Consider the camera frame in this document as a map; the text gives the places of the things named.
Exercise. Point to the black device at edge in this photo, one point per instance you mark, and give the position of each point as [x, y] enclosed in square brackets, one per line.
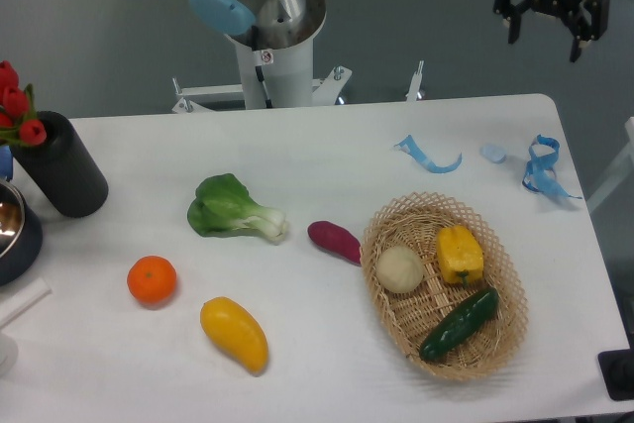
[617, 372]

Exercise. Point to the black cylindrical vase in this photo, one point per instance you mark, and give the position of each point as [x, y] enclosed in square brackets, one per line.
[63, 169]

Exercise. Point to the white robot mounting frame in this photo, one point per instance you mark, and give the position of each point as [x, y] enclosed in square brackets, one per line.
[269, 79]

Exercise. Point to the yellow mango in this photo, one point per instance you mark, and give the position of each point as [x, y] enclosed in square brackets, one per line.
[233, 330]

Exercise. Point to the crumpled blue tape strip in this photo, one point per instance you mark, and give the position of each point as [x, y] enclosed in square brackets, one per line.
[539, 173]

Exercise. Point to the white plastic stand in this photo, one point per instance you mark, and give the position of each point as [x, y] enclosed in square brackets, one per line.
[12, 308]

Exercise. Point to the purple sweet potato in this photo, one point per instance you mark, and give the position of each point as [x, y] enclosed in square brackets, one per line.
[335, 240]

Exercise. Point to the woven wicker basket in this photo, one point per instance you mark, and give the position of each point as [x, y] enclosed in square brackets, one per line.
[413, 221]

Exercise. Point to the orange tangerine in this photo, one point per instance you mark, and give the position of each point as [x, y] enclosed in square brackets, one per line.
[152, 280]

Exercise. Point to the red tulip flowers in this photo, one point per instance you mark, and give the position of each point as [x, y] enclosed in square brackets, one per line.
[20, 124]

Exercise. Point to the dark metal bowl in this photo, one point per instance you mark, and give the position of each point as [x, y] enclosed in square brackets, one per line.
[21, 234]

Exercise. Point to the white frame right edge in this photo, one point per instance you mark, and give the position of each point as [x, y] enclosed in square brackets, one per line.
[614, 174]

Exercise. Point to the dark green cucumber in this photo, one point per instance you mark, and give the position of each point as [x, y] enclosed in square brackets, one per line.
[460, 324]

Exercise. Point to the yellow bell pepper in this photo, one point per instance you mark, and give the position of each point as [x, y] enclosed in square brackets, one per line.
[459, 255]

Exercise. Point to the green bok choy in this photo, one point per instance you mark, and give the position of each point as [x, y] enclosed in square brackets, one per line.
[223, 205]

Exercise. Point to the small pale blue cap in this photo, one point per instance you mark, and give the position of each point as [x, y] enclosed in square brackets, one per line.
[493, 153]

